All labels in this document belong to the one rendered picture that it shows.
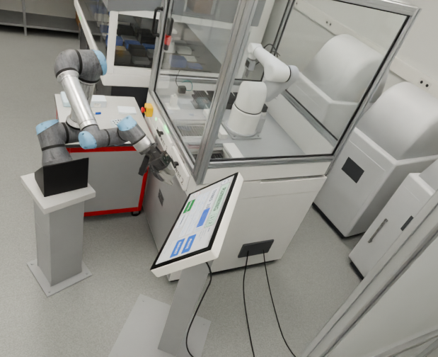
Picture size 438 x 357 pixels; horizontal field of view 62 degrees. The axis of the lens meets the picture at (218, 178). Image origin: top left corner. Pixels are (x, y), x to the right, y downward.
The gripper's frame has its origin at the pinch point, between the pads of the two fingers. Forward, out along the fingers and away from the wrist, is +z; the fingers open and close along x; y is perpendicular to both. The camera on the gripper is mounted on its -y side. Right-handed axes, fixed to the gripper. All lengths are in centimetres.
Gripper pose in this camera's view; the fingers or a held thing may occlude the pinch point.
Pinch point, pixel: (169, 183)
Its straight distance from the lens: 169.8
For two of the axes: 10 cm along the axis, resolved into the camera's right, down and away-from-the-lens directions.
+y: 7.9, -3.6, -4.9
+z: 5.6, 7.5, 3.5
